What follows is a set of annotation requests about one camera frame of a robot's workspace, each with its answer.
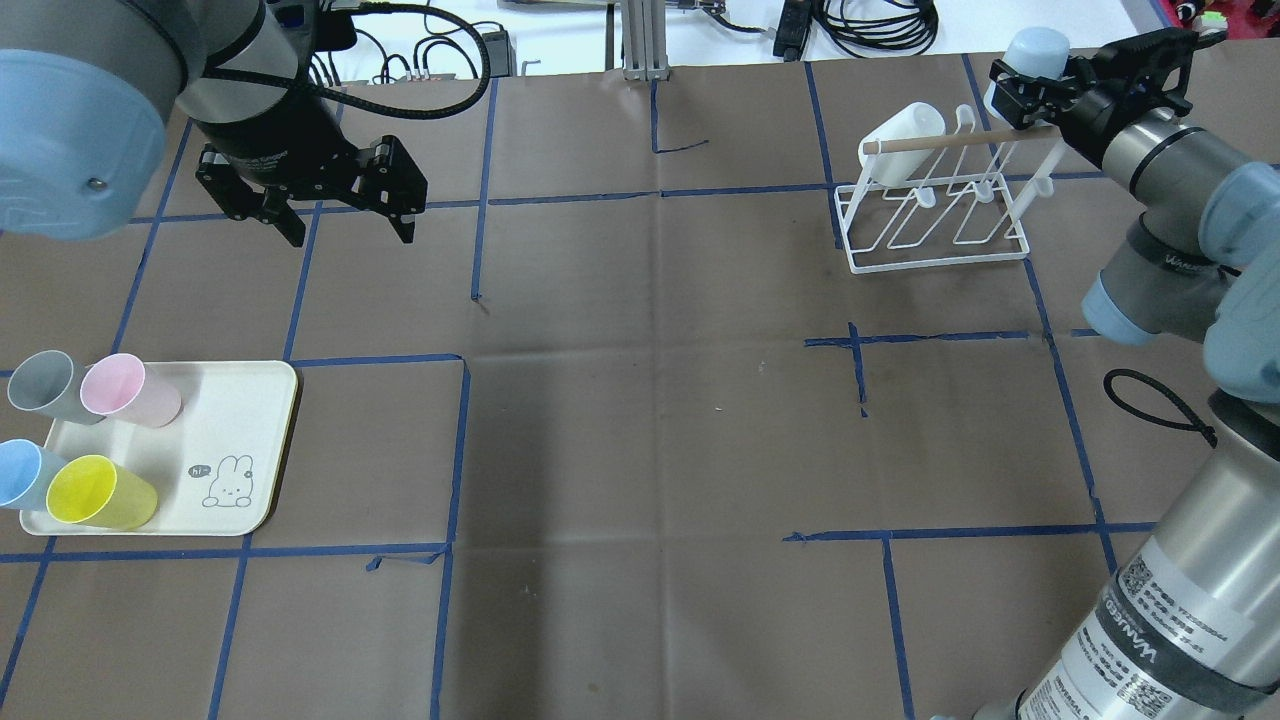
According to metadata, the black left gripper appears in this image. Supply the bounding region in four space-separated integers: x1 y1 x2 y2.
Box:
195 95 429 249

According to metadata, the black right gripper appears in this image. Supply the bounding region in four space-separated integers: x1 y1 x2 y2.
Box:
989 28 1228 167

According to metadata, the light blue cup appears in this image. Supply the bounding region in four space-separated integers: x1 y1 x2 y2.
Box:
1 439 68 512
1001 26 1071 79

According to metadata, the white ikea cup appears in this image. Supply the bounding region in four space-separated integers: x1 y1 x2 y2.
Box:
860 102 947 187

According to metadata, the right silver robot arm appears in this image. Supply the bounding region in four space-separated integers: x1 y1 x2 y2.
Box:
974 27 1277 719

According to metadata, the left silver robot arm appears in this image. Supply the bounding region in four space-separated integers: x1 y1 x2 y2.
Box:
1 1 428 247

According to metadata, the pink cup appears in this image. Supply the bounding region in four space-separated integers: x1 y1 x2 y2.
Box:
79 354 184 428

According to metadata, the grey cup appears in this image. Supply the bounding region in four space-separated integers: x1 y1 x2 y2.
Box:
6 348 105 425

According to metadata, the yellow cup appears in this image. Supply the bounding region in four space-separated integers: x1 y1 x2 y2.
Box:
46 455 159 530

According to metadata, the black power adapter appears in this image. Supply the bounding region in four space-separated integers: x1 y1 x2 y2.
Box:
772 0 814 61

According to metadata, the cream serving tray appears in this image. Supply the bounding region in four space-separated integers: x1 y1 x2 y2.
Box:
44 361 300 536

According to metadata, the brown paper table cover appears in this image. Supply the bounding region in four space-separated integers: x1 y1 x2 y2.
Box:
3 54 1213 719

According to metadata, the white wire cup rack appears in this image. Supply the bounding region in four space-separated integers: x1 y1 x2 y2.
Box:
832 102 1068 275

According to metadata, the coiled black cable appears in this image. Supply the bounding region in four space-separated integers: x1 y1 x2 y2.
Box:
810 0 941 58

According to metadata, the aluminium frame post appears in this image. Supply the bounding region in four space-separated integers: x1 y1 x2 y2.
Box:
617 0 671 81

